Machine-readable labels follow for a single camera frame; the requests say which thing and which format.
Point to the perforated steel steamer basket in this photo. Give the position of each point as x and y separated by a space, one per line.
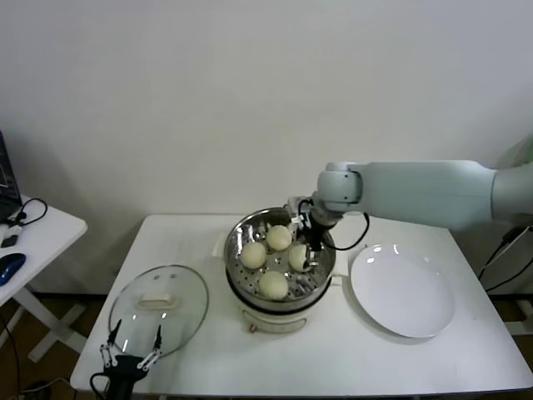
237 250

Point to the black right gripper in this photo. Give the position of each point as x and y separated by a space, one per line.
317 233

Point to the blue computer mouse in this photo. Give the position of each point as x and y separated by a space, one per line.
11 264

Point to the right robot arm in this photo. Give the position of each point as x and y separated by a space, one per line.
416 187

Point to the white steamed baozi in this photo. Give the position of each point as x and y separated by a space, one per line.
297 257
278 237
253 255
272 285

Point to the dark laptop computer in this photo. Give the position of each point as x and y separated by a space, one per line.
7 175

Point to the white electric cooking pot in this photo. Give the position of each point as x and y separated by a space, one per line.
275 323

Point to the wooden floor frame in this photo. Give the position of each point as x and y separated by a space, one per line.
525 323

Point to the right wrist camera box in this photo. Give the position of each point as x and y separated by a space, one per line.
296 206

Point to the small black adapter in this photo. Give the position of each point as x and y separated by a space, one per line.
10 241

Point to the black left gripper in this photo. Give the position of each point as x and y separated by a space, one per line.
123 375

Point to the large white plate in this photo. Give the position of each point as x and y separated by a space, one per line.
399 291

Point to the round glass pot lid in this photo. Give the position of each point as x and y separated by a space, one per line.
183 300

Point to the white folding side table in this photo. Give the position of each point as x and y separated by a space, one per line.
50 237

